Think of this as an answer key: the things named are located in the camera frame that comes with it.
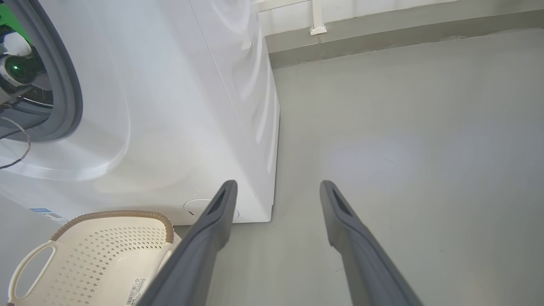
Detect blue energy label sticker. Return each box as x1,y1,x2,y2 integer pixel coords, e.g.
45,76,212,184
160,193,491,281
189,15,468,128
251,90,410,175
29,207,69,224

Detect white wall cable conduit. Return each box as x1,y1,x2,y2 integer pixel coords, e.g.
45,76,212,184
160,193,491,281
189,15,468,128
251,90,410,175
257,0,328,36

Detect cream perforated laundry basket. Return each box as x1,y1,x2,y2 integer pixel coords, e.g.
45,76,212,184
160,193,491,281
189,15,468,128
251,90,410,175
8,210,183,306

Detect white washing machine body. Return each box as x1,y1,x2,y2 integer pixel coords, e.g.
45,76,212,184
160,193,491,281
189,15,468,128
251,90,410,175
0,0,281,226

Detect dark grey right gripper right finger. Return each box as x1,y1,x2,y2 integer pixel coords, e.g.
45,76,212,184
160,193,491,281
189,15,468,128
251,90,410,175
320,180,425,306

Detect round white filter cover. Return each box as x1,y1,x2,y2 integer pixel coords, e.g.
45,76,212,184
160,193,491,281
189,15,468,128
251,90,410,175
184,198,240,222

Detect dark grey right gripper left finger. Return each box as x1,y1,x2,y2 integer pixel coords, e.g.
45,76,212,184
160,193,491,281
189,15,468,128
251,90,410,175
136,180,238,306

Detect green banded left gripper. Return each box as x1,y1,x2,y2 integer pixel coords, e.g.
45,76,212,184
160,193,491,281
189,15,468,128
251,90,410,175
0,2,52,107

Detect grey rubber door gasket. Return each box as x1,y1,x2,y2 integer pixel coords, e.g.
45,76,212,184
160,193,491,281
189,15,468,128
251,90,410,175
4,0,84,143

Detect grey wall skirting board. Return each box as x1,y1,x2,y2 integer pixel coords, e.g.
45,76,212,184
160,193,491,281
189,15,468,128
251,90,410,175
264,9,544,70

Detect basket product label sticker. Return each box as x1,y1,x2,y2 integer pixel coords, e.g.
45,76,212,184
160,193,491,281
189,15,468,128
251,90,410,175
125,278,147,306

